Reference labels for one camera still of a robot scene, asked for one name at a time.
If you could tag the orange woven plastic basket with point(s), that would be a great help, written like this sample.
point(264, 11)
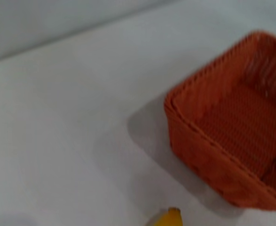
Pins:
point(224, 131)

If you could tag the yellow plastic banana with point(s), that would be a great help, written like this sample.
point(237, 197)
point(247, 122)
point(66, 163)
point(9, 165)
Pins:
point(169, 219)

